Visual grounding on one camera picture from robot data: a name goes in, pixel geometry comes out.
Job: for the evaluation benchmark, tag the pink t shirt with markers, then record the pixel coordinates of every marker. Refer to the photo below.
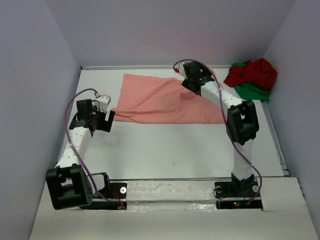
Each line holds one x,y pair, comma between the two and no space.
155,100

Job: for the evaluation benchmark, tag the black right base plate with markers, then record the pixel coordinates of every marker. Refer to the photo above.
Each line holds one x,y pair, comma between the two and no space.
230,199

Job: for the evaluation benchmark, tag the green t shirt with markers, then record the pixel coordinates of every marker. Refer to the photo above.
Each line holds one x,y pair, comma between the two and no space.
251,91

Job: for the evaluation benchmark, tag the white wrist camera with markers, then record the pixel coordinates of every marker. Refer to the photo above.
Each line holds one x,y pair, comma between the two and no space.
101,102
179,69

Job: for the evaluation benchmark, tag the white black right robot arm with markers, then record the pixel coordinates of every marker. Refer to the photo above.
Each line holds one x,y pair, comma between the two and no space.
241,123

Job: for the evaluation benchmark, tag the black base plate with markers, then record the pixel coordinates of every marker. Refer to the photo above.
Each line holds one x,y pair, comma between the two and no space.
230,199
114,199

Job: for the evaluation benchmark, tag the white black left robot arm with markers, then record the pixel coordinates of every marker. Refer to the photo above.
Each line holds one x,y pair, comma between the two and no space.
70,184

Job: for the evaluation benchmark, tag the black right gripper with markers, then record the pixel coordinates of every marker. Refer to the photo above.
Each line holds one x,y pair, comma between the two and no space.
185,83

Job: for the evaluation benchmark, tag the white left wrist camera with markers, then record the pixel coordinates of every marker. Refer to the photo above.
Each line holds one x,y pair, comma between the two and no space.
101,102

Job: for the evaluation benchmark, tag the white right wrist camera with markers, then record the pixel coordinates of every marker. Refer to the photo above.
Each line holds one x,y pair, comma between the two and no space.
179,69

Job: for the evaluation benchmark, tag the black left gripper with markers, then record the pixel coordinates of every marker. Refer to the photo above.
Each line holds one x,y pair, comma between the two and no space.
105,125

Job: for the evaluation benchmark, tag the red t shirt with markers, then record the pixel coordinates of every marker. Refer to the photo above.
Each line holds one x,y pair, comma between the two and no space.
259,72

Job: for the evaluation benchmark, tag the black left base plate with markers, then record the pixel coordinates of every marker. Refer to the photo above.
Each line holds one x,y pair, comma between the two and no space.
114,199

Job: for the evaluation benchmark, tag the white foam strip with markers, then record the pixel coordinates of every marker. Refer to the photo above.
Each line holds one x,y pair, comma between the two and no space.
170,195

